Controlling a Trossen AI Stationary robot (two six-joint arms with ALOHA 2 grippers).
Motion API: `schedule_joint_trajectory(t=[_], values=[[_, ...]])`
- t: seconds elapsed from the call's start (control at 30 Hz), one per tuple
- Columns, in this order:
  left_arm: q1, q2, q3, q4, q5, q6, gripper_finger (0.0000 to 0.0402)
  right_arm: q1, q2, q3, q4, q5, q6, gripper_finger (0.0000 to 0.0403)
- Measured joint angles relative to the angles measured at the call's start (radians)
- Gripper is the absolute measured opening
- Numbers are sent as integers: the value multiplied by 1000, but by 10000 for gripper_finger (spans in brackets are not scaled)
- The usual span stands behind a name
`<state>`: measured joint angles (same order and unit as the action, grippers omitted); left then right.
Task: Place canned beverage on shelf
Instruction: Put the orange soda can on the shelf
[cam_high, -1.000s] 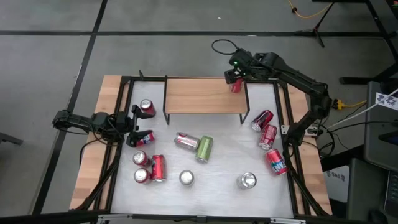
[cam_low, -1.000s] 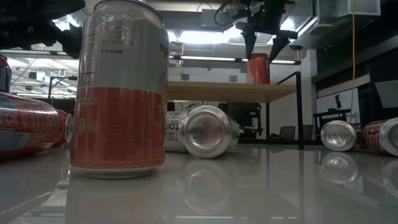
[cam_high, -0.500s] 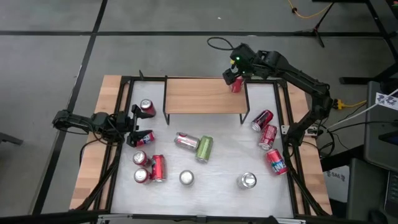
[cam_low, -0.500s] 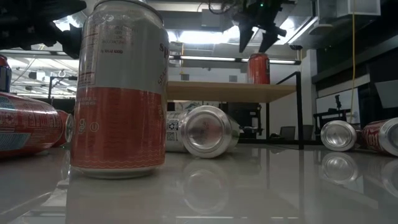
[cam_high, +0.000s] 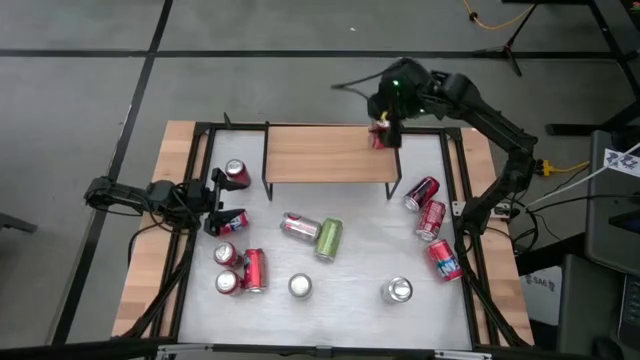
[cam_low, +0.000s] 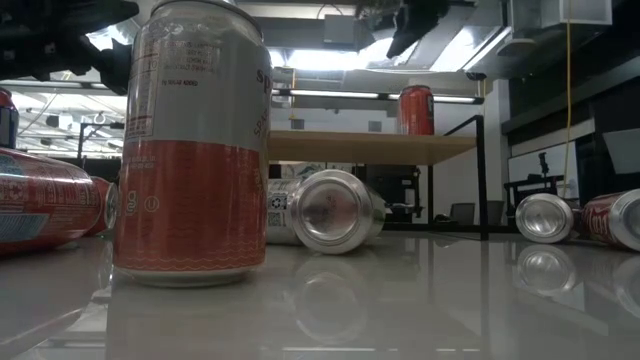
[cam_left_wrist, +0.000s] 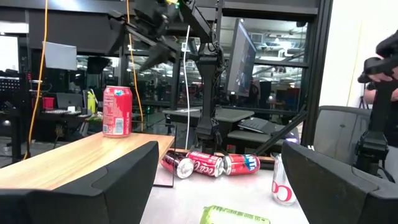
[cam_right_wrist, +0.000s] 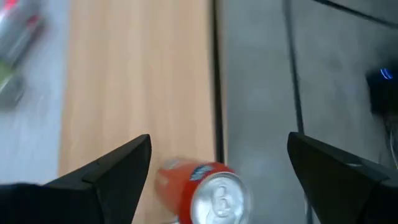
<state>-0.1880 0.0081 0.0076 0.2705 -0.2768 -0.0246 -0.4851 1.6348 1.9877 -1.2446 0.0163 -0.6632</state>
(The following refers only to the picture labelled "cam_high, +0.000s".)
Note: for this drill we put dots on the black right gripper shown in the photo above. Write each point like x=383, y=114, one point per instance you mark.
x=405, y=90

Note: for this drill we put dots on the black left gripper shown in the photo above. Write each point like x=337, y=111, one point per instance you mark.
x=197, y=200

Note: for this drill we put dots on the red soda can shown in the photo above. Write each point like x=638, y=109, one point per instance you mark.
x=235, y=167

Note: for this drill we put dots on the silver and orange sparkling can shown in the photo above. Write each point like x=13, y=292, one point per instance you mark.
x=300, y=286

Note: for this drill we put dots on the green soda can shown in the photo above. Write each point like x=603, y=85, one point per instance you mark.
x=329, y=240

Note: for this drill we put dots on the silver Diet Coke can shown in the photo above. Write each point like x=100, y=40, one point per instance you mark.
x=397, y=290
x=300, y=227

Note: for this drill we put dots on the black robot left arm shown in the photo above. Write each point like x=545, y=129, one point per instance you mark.
x=115, y=192

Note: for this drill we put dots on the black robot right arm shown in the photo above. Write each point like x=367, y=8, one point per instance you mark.
x=500, y=125

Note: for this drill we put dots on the wooden shelf with black legs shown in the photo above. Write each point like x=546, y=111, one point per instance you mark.
x=325, y=155

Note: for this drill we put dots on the dark red Coca-Cola can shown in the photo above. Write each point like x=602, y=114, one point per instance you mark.
x=422, y=192

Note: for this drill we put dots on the black tripod stand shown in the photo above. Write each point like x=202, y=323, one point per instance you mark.
x=507, y=48

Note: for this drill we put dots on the black metal crossbar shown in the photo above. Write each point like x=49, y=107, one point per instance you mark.
x=75, y=348

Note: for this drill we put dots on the black stand foot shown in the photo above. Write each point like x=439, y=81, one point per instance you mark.
x=15, y=222

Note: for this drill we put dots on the white box with lettering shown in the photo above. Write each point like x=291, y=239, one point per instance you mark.
x=540, y=300

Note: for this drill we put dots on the grey cabinet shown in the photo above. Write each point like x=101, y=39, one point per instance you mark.
x=600, y=225

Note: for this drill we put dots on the white paper label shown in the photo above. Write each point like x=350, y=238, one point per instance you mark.
x=622, y=162

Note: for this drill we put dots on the black tablet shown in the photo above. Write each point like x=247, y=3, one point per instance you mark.
x=627, y=222

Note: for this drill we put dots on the dark grey case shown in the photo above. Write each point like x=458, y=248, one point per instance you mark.
x=585, y=310

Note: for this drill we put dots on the black keypad device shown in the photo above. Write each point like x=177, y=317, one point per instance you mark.
x=631, y=310

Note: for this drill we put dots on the silver corner bracket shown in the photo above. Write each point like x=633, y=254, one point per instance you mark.
x=462, y=355
x=185, y=348

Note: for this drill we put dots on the black desk frame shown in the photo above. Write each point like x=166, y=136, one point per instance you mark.
x=570, y=129

